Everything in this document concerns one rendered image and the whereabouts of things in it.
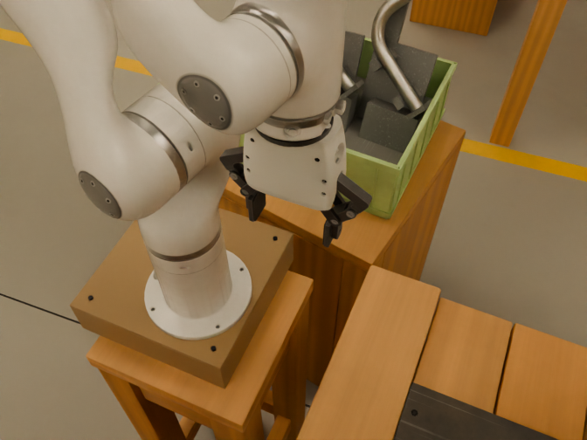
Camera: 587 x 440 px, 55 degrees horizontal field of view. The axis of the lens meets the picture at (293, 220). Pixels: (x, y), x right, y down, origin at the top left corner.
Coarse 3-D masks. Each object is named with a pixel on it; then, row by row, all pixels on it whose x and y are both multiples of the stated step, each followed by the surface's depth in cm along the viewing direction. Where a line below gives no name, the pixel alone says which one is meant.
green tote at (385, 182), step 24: (360, 72) 155; (432, 72) 145; (432, 96) 150; (432, 120) 140; (240, 144) 136; (408, 144) 122; (360, 168) 123; (384, 168) 119; (408, 168) 130; (384, 192) 125; (384, 216) 130
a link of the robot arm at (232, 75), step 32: (128, 0) 39; (160, 0) 38; (192, 0) 39; (128, 32) 40; (160, 32) 38; (192, 32) 38; (224, 32) 38; (256, 32) 40; (160, 64) 40; (192, 64) 38; (224, 64) 38; (256, 64) 39; (288, 64) 41; (192, 96) 40; (224, 96) 39; (256, 96) 39; (288, 96) 43; (224, 128) 41
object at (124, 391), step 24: (288, 360) 129; (120, 384) 109; (288, 384) 139; (144, 408) 117; (168, 408) 114; (264, 408) 164; (288, 408) 151; (144, 432) 132; (168, 432) 135; (192, 432) 158; (216, 432) 106; (240, 432) 100; (288, 432) 161
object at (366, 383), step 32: (384, 288) 106; (416, 288) 106; (352, 320) 102; (384, 320) 102; (416, 320) 102; (352, 352) 98; (384, 352) 98; (416, 352) 98; (320, 384) 95; (352, 384) 94; (384, 384) 94; (320, 416) 91; (352, 416) 91; (384, 416) 91
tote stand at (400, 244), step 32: (448, 128) 151; (448, 160) 147; (224, 192) 138; (416, 192) 136; (288, 224) 132; (320, 224) 130; (352, 224) 130; (384, 224) 130; (416, 224) 149; (320, 256) 133; (352, 256) 125; (384, 256) 131; (416, 256) 173; (320, 288) 143; (352, 288) 134; (320, 320) 155; (320, 352) 169
